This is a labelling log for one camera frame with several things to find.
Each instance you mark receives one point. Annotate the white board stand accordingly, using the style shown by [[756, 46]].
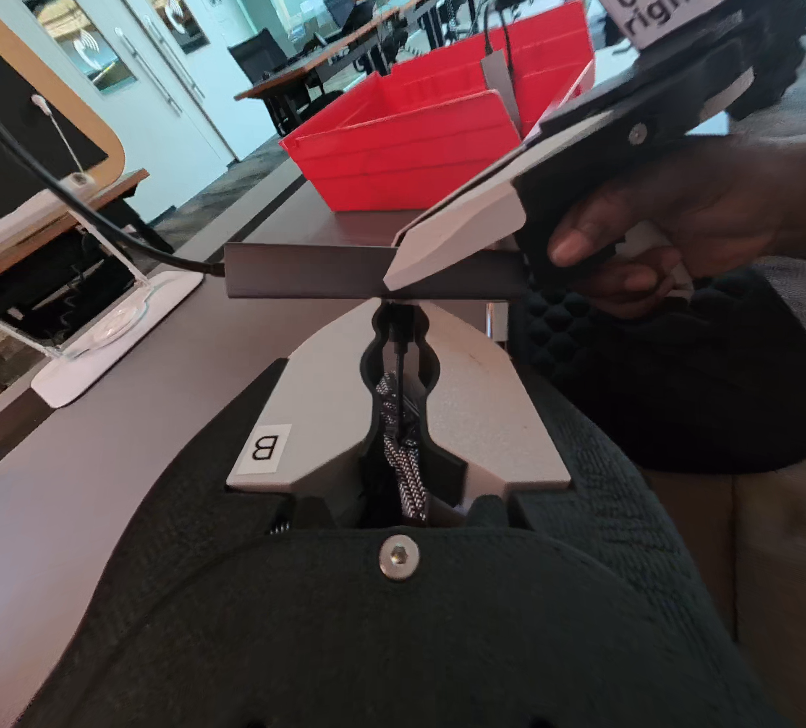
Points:
[[126, 325]]

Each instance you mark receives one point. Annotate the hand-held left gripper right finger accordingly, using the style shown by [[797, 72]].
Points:
[[497, 419]]

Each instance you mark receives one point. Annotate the black office chair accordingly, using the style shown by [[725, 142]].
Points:
[[258, 54]]

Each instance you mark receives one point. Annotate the wooden office desk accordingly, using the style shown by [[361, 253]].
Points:
[[126, 180], [315, 64]]

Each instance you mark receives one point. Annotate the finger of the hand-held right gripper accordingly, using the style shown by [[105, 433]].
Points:
[[453, 237]]

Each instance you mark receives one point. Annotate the white double door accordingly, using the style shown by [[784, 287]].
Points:
[[164, 130]]

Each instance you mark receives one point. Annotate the person's right hand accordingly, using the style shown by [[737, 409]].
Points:
[[724, 199]]

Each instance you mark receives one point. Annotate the red plastic bin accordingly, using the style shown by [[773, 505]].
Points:
[[409, 161]]

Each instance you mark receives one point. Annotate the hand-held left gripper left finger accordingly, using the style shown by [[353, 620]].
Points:
[[308, 401]]

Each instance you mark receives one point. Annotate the wooden board with black sheet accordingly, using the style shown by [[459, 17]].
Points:
[[38, 130]]

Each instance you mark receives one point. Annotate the grey usb hub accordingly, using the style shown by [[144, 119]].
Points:
[[302, 268], [500, 80]]

